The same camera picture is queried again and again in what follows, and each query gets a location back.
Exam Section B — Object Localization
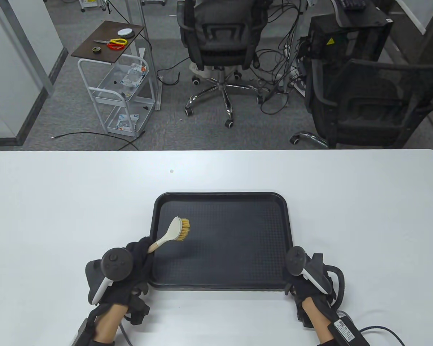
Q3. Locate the person's right hand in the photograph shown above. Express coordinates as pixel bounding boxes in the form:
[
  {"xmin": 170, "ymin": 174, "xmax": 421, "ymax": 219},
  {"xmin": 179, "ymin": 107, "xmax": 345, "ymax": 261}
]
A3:
[{"xmin": 284, "ymin": 275, "xmax": 338, "ymax": 318}]

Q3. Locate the person's left hand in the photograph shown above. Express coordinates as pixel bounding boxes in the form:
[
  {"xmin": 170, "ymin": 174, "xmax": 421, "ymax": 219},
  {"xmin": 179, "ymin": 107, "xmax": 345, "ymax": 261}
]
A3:
[{"xmin": 92, "ymin": 237, "xmax": 154, "ymax": 314}]

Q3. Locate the white pot brush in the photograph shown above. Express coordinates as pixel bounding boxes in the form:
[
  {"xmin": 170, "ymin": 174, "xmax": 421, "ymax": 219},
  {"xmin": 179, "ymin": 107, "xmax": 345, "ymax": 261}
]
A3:
[{"xmin": 147, "ymin": 216, "xmax": 191, "ymax": 254}]

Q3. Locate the black plastic tray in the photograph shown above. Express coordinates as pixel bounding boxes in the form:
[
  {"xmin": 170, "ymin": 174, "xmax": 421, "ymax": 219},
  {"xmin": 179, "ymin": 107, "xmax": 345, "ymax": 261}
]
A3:
[{"xmin": 148, "ymin": 192, "xmax": 296, "ymax": 292}]

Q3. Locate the person's right forearm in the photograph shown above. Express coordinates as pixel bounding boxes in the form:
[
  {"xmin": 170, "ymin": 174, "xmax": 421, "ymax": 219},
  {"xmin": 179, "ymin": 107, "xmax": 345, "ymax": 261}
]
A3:
[{"xmin": 301, "ymin": 299, "xmax": 338, "ymax": 345}]

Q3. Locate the black and white controller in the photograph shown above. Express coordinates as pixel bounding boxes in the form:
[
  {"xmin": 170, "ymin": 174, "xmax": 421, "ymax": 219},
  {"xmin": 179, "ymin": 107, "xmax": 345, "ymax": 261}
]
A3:
[
  {"xmin": 286, "ymin": 246, "xmax": 346, "ymax": 307},
  {"xmin": 86, "ymin": 248, "xmax": 133, "ymax": 305}
]

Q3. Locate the black box with white label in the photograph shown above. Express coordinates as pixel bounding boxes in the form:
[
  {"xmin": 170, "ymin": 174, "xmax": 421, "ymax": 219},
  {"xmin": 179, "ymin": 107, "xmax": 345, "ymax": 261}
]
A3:
[
  {"xmin": 327, "ymin": 312, "xmax": 368, "ymax": 346},
  {"xmin": 72, "ymin": 317, "xmax": 94, "ymax": 346}
]

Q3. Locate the clear plastic bag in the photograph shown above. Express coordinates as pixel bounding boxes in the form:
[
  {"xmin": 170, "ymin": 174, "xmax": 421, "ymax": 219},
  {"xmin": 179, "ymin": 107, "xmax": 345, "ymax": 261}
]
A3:
[
  {"xmin": 119, "ymin": 62, "xmax": 147, "ymax": 87},
  {"xmin": 116, "ymin": 114, "xmax": 139, "ymax": 130}
]

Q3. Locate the black mesh office chair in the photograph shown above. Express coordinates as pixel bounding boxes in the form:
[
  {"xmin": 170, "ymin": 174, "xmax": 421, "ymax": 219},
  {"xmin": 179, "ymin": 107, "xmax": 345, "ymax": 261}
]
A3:
[{"xmin": 289, "ymin": 58, "xmax": 433, "ymax": 149}]

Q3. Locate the white metal desk leg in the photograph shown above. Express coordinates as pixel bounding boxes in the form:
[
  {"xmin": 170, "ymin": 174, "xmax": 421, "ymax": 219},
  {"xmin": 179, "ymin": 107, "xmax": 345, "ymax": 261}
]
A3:
[{"xmin": 126, "ymin": 0, "xmax": 163, "ymax": 111}]

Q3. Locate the dark brown board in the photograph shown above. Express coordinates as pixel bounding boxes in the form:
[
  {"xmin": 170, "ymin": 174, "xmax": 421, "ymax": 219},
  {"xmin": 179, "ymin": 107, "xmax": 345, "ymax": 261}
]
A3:
[{"xmin": 71, "ymin": 21, "xmax": 145, "ymax": 64}]

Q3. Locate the white power strip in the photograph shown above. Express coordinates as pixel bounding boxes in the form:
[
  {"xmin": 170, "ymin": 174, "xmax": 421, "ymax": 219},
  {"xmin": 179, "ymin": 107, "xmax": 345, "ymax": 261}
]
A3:
[{"xmin": 280, "ymin": 68, "xmax": 305, "ymax": 95}]

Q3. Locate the black padded office chair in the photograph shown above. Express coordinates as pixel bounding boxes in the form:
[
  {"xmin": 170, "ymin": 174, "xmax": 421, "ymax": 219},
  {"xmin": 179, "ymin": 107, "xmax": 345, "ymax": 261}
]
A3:
[{"xmin": 176, "ymin": 0, "xmax": 271, "ymax": 128}]

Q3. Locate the black computer tower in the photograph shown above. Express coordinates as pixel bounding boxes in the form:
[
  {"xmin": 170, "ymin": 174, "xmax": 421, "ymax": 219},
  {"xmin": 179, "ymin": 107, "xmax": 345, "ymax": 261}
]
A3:
[{"xmin": 305, "ymin": 14, "xmax": 394, "ymax": 72}]

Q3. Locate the black keyboard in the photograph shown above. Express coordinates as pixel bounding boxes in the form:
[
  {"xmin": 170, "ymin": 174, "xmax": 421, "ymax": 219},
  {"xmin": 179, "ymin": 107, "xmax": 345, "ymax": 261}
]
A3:
[{"xmin": 337, "ymin": 0, "xmax": 367, "ymax": 10}]

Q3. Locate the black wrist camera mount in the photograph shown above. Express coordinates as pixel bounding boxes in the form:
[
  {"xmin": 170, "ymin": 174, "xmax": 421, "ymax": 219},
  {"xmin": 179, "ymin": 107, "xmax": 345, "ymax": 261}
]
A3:
[
  {"xmin": 296, "ymin": 306, "xmax": 314, "ymax": 328},
  {"xmin": 126, "ymin": 294, "xmax": 150, "ymax": 325}
]

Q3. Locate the black braided cable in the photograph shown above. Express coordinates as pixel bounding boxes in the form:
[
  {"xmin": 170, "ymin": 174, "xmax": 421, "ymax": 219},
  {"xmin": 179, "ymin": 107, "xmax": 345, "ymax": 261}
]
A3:
[
  {"xmin": 118, "ymin": 322, "xmax": 131, "ymax": 346},
  {"xmin": 359, "ymin": 325, "xmax": 406, "ymax": 346}
]

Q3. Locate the black floor cable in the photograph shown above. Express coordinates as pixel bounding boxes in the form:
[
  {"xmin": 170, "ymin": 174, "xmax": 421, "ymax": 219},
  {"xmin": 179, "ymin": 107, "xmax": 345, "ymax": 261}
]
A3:
[{"xmin": 51, "ymin": 132, "xmax": 141, "ymax": 151}]

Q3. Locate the white wire rolling cart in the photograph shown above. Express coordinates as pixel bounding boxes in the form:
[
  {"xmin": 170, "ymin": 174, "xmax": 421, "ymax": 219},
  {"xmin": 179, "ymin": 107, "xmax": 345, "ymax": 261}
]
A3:
[{"xmin": 77, "ymin": 54, "xmax": 156, "ymax": 138}]

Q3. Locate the thin black cable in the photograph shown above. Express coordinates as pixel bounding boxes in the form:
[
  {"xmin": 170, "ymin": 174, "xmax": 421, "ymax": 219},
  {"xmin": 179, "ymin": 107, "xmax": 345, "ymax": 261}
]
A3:
[{"xmin": 156, "ymin": 56, "xmax": 190, "ymax": 86}]

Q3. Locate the bundle of black cables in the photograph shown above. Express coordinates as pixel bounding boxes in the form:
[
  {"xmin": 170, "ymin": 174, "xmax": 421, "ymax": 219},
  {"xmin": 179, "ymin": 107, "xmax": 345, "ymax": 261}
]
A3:
[{"xmin": 253, "ymin": 0, "xmax": 311, "ymax": 116}]

